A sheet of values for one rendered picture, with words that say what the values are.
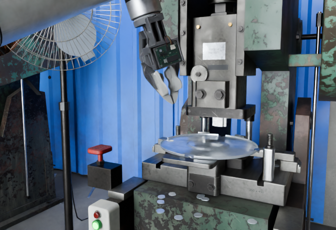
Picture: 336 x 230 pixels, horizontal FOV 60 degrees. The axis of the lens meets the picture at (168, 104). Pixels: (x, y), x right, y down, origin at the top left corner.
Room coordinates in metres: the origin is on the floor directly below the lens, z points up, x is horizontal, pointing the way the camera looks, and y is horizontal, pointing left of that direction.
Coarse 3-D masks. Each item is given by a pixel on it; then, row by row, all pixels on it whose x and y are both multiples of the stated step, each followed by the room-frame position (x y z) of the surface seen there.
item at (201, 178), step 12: (168, 156) 0.75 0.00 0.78; (180, 156) 0.75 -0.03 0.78; (192, 168) 0.83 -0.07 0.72; (204, 168) 0.68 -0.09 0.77; (216, 168) 0.80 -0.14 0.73; (192, 180) 0.82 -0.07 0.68; (204, 180) 0.81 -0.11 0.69; (216, 180) 0.80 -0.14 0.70; (204, 192) 0.81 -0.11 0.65; (216, 192) 0.80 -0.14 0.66
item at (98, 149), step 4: (100, 144) 0.95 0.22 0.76; (88, 148) 0.90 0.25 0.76; (92, 148) 0.90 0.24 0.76; (96, 148) 0.90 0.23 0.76; (100, 148) 0.90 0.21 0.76; (104, 148) 0.90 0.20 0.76; (108, 148) 0.91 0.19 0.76; (88, 152) 0.90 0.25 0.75; (92, 152) 0.89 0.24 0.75; (96, 152) 0.88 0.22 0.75; (100, 152) 0.88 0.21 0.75; (104, 152) 0.89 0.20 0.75; (100, 156) 0.91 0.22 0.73; (100, 160) 0.91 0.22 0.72
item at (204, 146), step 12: (168, 144) 0.87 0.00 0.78; (180, 144) 0.87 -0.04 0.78; (192, 144) 0.84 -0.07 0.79; (204, 144) 0.84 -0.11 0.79; (216, 144) 0.84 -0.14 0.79; (228, 144) 0.85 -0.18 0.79; (240, 144) 0.87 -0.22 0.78; (252, 144) 0.87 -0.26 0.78; (204, 156) 0.72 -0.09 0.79; (216, 156) 0.74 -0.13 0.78; (228, 156) 0.72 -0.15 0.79; (240, 156) 0.73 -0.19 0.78
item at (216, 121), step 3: (213, 117) 0.97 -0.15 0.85; (216, 117) 0.95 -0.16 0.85; (213, 120) 0.97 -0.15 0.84; (216, 120) 0.95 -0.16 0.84; (219, 120) 0.95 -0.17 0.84; (222, 120) 0.95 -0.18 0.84; (225, 120) 0.95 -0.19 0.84; (213, 123) 0.97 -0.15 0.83; (216, 123) 0.95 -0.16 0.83; (219, 123) 0.95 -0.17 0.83; (222, 123) 0.95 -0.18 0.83; (225, 123) 0.95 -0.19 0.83; (219, 126) 0.95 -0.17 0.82; (222, 126) 0.95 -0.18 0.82; (225, 126) 0.95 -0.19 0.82
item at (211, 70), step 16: (208, 16) 0.91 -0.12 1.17; (224, 16) 0.88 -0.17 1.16; (192, 32) 0.93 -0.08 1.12; (208, 32) 0.91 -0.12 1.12; (224, 32) 0.88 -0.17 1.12; (192, 48) 0.93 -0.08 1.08; (208, 48) 0.90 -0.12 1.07; (224, 48) 0.88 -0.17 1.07; (192, 64) 0.93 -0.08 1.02; (208, 64) 0.91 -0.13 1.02; (224, 64) 0.88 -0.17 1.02; (192, 80) 0.93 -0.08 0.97; (208, 80) 0.90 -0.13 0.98; (224, 80) 0.88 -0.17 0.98; (240, 80) 0.90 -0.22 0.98; (192, 96) 0.93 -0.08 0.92; (208, 96) 0.87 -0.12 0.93; (224, 96) 0.85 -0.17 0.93; (240, 96) 0.90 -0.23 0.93
